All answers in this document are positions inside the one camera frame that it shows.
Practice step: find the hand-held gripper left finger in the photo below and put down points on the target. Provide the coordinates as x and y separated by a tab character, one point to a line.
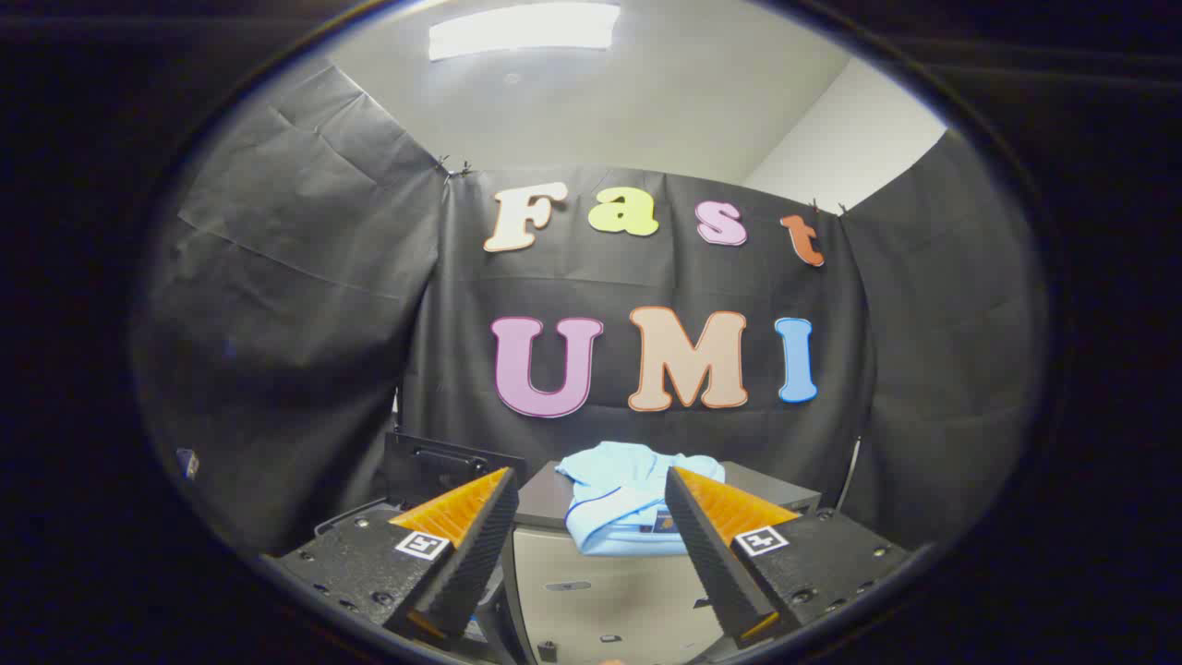
476	554

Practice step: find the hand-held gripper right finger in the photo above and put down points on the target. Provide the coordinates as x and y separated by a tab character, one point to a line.
711	554

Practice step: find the dark grey washing machine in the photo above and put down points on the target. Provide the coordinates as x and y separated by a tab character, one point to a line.
491	614

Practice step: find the dark washing machine lid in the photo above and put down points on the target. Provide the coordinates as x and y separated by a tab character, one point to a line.
434	462

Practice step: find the light blue shirt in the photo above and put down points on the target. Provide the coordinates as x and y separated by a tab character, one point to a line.
619	503

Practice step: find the grey top beige cabinet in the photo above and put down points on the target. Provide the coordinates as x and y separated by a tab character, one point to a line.
600	591

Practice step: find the black backdrop cloth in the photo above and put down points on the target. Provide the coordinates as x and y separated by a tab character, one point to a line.
295	305

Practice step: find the rectangular ceiling light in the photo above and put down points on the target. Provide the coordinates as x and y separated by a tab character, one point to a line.
522	28

